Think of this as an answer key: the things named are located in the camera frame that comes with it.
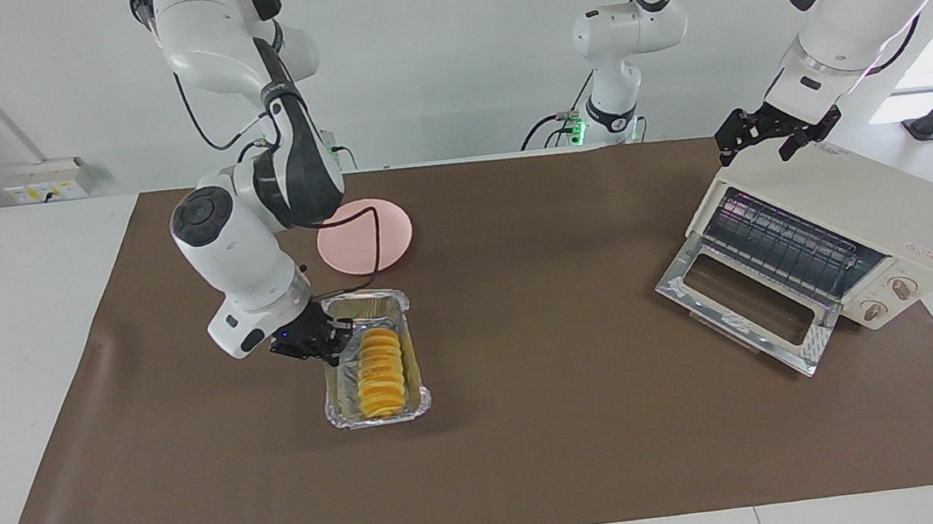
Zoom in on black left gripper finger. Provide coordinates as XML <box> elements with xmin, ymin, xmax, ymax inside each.
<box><xmin>714</xmin><ymin>119</ymin><xmax>753</xmax><ymax>169</ymax></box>
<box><xmin>777</xmin><ymin>126</ymin><xmax>819</xmax><ymax>163</ymax></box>

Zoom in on sliced orange bread loaf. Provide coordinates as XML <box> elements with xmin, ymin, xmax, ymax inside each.
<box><xmin>352</xmin><ymin>326</ymin><xmax>409</xmax><ymax>420</ymax></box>

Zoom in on aluminium foil tray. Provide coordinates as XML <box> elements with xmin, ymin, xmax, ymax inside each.
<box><xmin>314</xmin><ymin>284</ymin><xmax>434</xmax><ymax>433</ymax></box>

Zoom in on cream toaster oven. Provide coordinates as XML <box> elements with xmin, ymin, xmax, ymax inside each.
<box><xmin>679</xmin><ymin>133</ymin><xmax>933</xmax><ymax>349</ymax></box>

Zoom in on glass oven door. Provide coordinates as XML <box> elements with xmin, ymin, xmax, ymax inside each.
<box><xmin>651</xmin><ymin>225</ymin><xmax>850</xmax><ymax>391</ymax></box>

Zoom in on pink round plate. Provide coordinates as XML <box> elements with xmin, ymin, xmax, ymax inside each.
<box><xmin>314</xmin><ymin>195</ymin><xmax>418</xmax><ymax>279</ymax></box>

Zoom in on brown paper table mat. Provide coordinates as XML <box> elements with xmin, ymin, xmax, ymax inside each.
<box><xmin>0</xmin><ymin>114</ymin><xmax>933</xmax><ymax>524</ymax></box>

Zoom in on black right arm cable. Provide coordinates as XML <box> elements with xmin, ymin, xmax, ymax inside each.
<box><xmin>172</xmin><ymin>49</ymin><xmax>389</xmax><ymax>313</ymax></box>

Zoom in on metal oven wire rack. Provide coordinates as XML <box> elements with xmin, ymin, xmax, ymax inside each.
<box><xmin>698</xmin><ymin>176</ymin><xmax>892</xmax><ymax>316</ymax></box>

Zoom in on small white wall outlet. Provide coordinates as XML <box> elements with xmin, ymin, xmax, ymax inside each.
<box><xmin>322</xmin><ymin>128</ymin><xmax>357</xmax><ymax>174</ymax></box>

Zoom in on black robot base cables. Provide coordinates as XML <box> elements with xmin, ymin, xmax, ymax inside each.
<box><xmin>513</xmin><ymin>71</ymin><xmax>597</xmax><ymax>153</ymax></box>

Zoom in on white wall socket strip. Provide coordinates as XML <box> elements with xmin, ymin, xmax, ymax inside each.
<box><xmin>2</xmin><ymin>155</ymin><xmax>97</xmax><ymax>206</ymax></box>

